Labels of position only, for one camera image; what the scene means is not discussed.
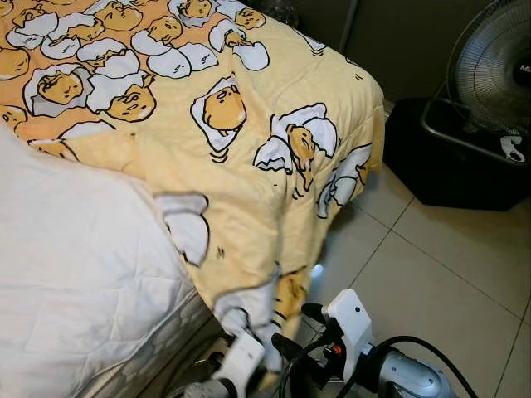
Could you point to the yellow cartoon egg blanket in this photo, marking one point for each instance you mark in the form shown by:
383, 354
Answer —
249, 182

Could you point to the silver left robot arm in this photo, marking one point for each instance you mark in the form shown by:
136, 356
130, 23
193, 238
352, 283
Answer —
195, 390

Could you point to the grey quilted mattress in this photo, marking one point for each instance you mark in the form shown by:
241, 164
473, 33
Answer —
166, 348

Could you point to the black box stand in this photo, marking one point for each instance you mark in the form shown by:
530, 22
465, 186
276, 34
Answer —
448, 174

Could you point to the grey metal fan base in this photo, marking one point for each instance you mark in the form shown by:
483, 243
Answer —
448, 137

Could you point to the dark wardrobe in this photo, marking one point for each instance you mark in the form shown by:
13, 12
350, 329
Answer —
398, 41

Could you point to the grey electric fan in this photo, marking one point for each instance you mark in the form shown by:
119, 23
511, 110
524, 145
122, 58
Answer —
489, 66

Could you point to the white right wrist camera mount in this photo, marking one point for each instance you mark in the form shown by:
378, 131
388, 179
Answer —
353, 323

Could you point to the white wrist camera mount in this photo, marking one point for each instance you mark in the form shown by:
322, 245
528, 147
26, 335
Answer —
241, 365
353, 323

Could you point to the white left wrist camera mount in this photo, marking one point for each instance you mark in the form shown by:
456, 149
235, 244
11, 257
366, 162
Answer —
241, 365

